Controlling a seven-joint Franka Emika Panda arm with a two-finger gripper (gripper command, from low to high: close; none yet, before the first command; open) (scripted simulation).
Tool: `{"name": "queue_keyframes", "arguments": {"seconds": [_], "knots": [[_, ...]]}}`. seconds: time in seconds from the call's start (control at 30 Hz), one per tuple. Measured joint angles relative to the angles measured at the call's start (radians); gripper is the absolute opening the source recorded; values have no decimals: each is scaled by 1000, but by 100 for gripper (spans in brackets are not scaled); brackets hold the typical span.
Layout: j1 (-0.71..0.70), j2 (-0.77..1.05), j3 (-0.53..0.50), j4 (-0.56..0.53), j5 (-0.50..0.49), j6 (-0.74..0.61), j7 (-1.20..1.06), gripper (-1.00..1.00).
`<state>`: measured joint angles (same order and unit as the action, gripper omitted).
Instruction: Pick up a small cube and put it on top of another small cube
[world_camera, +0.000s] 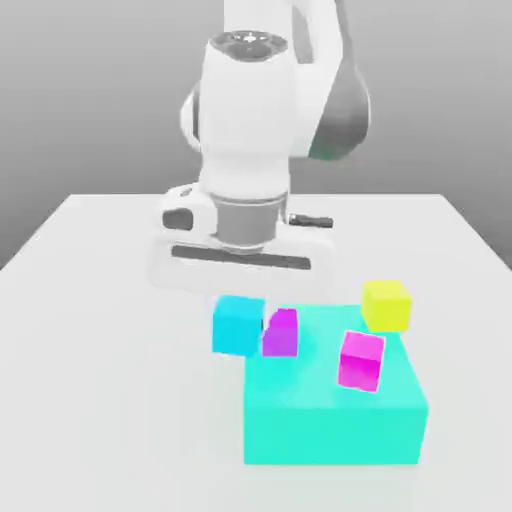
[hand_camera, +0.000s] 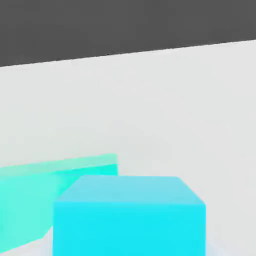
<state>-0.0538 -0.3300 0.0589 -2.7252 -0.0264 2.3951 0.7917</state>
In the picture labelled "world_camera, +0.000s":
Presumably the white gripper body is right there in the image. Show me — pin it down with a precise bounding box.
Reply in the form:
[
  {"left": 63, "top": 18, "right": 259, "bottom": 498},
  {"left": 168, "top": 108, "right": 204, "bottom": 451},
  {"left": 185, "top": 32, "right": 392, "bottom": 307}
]
[{"left": 146, "top": 227, "right": 336, "bottom": 300}]

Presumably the small cyan cube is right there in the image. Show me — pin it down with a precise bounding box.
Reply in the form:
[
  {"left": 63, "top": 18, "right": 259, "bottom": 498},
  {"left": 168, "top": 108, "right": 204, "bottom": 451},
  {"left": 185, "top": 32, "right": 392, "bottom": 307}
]
[{"left": 211, "top": 295, "right": 267, "bottom": 358}]

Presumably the small purple cube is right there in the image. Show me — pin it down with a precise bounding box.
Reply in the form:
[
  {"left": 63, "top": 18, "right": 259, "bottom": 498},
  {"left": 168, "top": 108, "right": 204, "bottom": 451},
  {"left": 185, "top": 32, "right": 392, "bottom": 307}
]
[{"left": 262, "top": 307, "right": 300, "bottom": 359}]

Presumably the small magenta cube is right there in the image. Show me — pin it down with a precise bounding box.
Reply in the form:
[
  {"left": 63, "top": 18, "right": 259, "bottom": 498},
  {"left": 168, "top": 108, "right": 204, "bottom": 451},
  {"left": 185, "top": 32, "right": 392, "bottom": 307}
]
[{"left": 337, "top": 330, "right": 386, "bottom": 395}]

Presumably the small yellow cube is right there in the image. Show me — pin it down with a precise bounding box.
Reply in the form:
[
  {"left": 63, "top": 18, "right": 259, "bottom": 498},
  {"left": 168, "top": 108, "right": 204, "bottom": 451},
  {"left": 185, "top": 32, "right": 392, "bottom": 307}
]
[{"left": 361, "top": 279, "right": 414, "bottom": 334}]

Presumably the large turquoise box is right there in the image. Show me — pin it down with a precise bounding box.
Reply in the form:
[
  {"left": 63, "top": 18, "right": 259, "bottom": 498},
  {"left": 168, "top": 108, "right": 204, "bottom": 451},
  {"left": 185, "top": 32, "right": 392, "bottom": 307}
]
[{"left": 242, "top": 304, "right": 430, "bottom": 467}]

